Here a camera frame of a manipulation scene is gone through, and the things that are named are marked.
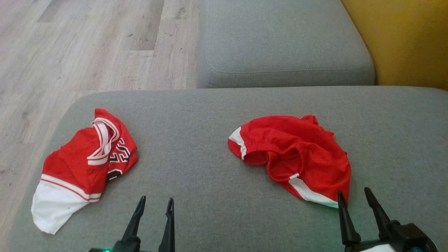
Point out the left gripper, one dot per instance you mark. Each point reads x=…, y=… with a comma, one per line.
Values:
x=115, y=250

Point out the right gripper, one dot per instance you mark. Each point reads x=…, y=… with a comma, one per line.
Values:
x=371, y=247

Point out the red white sports shorts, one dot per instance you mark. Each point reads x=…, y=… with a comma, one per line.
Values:
x=315, y=154

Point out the red white basketball jersey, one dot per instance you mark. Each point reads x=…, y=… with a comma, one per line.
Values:
x=70, y=164

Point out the large grey sofa seat cushion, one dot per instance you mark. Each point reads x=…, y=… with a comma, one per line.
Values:
x=210, y=140

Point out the yellow sofa back cushion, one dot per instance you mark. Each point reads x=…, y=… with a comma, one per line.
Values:
x=402, y=35

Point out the small grey sofa seat cushion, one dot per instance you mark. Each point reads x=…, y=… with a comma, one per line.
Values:
x=280, y=42

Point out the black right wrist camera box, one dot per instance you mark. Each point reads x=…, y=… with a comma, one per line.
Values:
x=413, y=238

